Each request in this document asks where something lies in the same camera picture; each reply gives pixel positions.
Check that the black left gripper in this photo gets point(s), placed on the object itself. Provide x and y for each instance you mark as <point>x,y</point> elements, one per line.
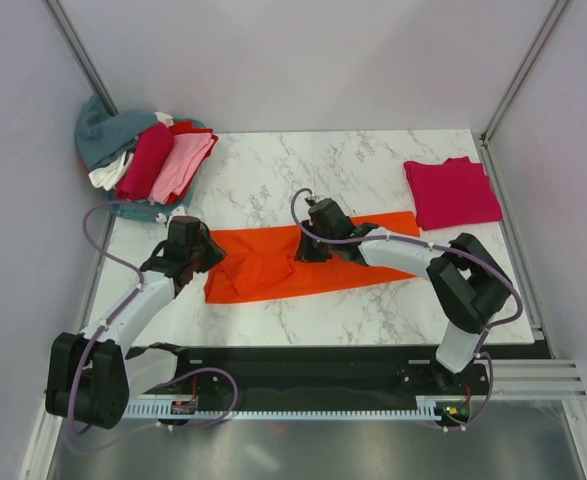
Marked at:
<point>215,253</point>

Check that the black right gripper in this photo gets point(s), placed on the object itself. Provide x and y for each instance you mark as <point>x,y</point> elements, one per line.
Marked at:
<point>305,252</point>

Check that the orange t shirt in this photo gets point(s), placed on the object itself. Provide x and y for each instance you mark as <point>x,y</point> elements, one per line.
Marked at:
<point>260,265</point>

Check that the magenta t shirt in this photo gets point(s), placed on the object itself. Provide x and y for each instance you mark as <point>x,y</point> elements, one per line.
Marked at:
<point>456,192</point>

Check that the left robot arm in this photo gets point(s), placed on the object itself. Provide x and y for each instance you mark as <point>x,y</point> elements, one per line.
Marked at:
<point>92,376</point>

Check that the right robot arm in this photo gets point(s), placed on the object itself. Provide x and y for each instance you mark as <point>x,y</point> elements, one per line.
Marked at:
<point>468,283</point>

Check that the teal laundry basket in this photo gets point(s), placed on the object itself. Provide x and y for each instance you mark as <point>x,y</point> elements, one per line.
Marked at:
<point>141,210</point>

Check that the pink t shirt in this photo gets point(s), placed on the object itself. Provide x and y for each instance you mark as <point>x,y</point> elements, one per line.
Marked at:
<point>188,153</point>

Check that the crimson t shirt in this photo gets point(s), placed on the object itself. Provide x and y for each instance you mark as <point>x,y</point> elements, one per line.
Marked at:
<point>150,154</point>

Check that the grey-teal t shirt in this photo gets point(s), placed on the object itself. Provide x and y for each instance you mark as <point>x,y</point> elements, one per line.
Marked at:
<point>100,137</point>

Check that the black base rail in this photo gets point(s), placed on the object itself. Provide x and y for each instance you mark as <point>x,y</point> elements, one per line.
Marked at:
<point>318,378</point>

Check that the white slotted cable duct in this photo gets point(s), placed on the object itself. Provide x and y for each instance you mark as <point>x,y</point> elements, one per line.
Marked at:
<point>168,408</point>

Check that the left aluminium frame post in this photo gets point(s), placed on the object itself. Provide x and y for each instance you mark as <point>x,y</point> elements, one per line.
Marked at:
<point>72,39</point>

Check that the aluminium frame post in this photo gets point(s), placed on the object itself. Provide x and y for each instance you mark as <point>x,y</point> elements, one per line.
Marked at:
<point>541,40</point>
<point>72,39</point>

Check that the right aluminium frame post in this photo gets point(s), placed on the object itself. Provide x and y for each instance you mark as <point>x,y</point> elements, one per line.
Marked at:
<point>541,40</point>

